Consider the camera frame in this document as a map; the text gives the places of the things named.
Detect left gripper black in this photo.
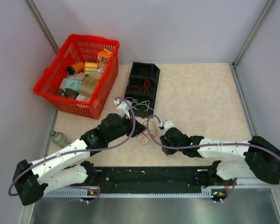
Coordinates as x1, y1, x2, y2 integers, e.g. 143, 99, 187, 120
107, 113, 146, 143

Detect red cable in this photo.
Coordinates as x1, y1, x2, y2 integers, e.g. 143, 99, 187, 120
129, 79, 156, 93
140, 119, 159, 147

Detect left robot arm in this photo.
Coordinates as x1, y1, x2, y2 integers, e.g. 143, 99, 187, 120
11, 113, 146, 206

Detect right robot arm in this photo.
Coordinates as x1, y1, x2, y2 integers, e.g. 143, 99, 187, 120
160, 127, 280, 185

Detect black three-compartment tray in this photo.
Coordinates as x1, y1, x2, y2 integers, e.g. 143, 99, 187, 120
124, 62, 161, 119

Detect white cup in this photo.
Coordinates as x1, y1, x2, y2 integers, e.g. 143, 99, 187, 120
76, 94, 90, 102

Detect brown cardboard box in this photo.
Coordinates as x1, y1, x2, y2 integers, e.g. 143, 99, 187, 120
78, 71, 102, 98

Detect pink packet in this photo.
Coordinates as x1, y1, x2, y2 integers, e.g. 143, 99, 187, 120
67, 73, 87, 81

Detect yellow green sponge pack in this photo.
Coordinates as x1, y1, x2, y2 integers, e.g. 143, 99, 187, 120
84, 62, 98, 75

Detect orange snack box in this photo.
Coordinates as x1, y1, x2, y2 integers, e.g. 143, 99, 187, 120
97, 49, 112, 69

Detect dark brown round item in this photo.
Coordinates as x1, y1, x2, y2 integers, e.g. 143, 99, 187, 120
56, 88, 78, 99

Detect teal packet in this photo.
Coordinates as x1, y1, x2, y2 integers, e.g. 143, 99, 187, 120
59, 78, 82, 92

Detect orange bottle black cap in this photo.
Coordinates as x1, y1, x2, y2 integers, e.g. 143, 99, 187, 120
66, 62, 84, 76

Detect red plastic basket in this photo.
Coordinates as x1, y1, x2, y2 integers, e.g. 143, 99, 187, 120
33, 34, 120, 119

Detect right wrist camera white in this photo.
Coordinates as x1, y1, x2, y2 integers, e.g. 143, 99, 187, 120
159, 120, 174, 132

